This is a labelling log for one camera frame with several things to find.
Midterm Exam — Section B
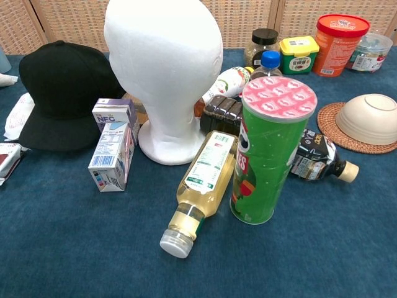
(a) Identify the black baseball cap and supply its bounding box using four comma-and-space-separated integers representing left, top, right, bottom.
18, 40, 127, 152

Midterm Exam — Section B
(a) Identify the white foam mannequin head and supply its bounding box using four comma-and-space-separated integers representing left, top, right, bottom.
104, 0, 224, 165

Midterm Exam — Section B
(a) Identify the pale yellow liquid bottle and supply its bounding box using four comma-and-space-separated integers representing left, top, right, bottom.
159, 130, 239, 259

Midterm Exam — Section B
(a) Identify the green Pringles can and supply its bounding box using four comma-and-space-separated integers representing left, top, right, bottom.
230, 76, 318, 225

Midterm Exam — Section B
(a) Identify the white squeeze bottle vegetable print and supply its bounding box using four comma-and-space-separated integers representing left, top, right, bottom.
201, 65, 254, 103

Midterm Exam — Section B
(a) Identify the white blue milk carton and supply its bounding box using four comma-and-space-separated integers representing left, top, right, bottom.
87, 121, 136, 193

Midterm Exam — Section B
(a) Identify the purple NFC juice carton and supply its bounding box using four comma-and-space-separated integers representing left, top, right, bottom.
92, 98, 141, 147

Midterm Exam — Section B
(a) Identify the blue capped plastic bottle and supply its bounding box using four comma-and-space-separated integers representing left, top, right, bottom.
250, 50, 283, 81

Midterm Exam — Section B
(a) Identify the dark tea bottle beige cap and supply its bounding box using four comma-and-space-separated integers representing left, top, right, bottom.
288, 129, 360, 183

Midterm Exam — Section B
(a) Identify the glass jar black lid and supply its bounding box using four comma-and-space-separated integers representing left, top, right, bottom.
243, 28, 280, 70

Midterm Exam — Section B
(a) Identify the woven rattan coaster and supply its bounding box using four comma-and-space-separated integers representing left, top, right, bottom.
316, 102, 397, 155

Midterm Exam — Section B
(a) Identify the green tub yellow lid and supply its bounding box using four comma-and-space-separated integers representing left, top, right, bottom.
279, 35, 320, 75

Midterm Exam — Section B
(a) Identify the woven folding screen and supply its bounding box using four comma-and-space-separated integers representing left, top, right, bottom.
0, 0, 397, 55

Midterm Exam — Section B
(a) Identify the blue table cloth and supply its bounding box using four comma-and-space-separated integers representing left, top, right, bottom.
0, 46, 397, 298

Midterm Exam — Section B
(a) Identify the orange tub red lid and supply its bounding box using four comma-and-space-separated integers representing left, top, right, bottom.
311, 14, 371, 78

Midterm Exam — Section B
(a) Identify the cream ceramic bowl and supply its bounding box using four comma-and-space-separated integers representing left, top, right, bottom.
335, 93, 397, 146

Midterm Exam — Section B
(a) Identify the white barcode plastic package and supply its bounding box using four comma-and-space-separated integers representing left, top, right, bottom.
3, 92, 35, 140

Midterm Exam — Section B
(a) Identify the white red snack package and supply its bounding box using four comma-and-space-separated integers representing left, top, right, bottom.
0, 142, 31, 186

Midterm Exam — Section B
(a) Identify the clear round plastic container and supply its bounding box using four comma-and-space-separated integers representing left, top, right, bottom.
344, 32, 394, 74

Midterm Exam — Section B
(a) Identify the white crumpled tissue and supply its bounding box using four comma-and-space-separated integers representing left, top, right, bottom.
0, 73, 19, 88

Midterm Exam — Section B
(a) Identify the light blue cup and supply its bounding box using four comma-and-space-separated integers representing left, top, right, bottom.
0, 46, 12, 74

